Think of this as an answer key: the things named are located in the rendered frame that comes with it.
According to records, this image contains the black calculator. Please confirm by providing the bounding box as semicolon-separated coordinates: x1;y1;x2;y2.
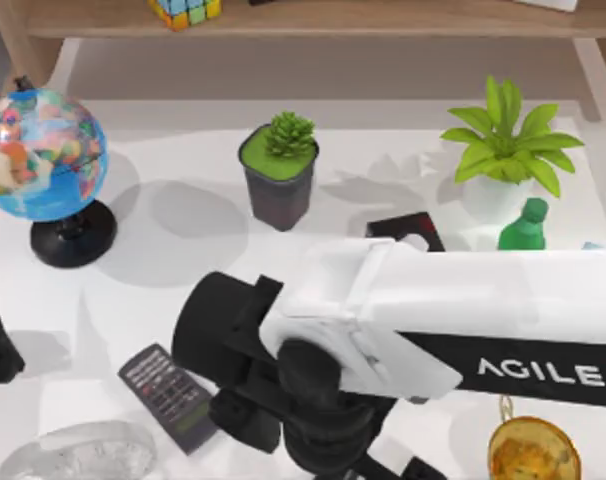
117;342;219;456

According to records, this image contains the transparent glass dish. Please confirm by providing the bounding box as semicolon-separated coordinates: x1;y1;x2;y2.
0;421;158;480

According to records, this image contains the succulent in dark grey pot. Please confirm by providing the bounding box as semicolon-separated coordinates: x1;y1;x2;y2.
237;110;321;233

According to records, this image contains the black and red box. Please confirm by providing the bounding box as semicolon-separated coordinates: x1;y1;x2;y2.
365;211;447;254

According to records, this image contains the golden trophy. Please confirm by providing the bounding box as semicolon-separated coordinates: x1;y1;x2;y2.
486;394;582;480

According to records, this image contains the globe with black stand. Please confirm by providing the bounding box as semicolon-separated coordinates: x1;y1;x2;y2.
0;74;119;270

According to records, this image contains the green bottle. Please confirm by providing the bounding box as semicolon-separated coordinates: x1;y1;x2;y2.
497;197;551;251

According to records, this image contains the leafy plant in white pot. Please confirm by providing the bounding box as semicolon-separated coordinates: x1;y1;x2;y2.
440;74;586;224

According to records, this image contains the wooden shelf unit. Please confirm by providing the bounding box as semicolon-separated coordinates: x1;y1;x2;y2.
0;0;606;122

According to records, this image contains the multicoloured puzzle cube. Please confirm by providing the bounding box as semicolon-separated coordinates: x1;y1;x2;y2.
147;0;223;33

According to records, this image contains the white object on shelf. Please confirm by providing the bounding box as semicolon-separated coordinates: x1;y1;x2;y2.
513;0;579;12

